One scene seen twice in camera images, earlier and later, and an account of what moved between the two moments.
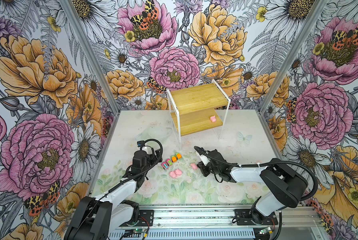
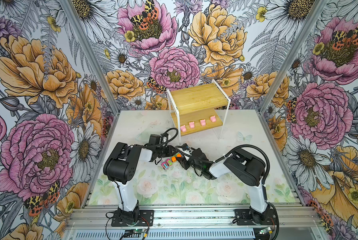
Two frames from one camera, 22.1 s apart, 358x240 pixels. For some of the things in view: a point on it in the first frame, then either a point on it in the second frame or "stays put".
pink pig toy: [172, 174] to [183, 128]
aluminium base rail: [286, 215] stays put
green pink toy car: [169, 162] stays put
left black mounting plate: [146, 218] stays put
